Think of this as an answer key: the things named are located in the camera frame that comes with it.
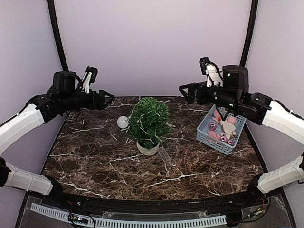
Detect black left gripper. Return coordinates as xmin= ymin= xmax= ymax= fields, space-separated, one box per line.
xmin=61 ymin=88 xmax=114 ymax=111

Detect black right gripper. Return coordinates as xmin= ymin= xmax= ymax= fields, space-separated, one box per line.
xmin=180 ymin=80 xmax=239 ymax=112

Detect clear string light garland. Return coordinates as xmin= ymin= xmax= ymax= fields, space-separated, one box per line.
xmin=116 ymin=97 xmax=175 ymax=164

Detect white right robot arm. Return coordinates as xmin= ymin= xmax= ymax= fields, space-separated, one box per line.
xmin=179 ymin=65 xmax=304 ymax=206

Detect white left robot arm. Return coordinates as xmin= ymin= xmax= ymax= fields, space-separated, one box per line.
xmin=0 ymin=67 xmax=114 ymax=207

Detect small green christmas tree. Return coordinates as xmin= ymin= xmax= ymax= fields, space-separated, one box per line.
xmin=127 ymin=97 xmax=172 ymax=149

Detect white tree pot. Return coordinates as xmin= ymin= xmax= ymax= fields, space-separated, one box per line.
xmin=136 ymin=142 xmax=160 ymax=156

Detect pink bow ornament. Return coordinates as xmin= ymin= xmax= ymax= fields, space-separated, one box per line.
xmin=212 ymin=110 xmax=222 ymax=123

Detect blue plastic basket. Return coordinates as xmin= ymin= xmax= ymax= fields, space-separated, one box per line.
xmin=196 ymin=106 xmax=246 ymax=155

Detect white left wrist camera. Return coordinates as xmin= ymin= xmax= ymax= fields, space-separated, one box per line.
xmin=77 ymin=66 xmax=98 ymax=94

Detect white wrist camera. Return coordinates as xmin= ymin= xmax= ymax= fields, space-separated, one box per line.
xmin=199 ymin=57 xmax=223 ymax=88
xmin=77 ymin=66 xmax=98 ymax=94

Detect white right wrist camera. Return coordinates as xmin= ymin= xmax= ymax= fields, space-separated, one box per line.
xmin=199 ymin=57 xmax=223 ymax=88

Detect white cable duct strip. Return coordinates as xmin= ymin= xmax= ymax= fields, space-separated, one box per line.
xmin=30 ymin=203 xmax=227 ymax=228

